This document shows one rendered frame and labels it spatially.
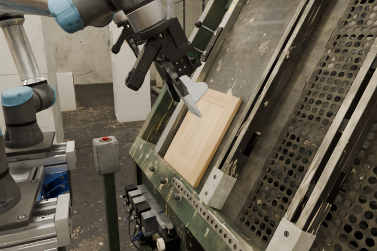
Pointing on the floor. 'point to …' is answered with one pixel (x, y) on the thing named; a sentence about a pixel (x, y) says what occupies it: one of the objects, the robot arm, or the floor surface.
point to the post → (111, 212)
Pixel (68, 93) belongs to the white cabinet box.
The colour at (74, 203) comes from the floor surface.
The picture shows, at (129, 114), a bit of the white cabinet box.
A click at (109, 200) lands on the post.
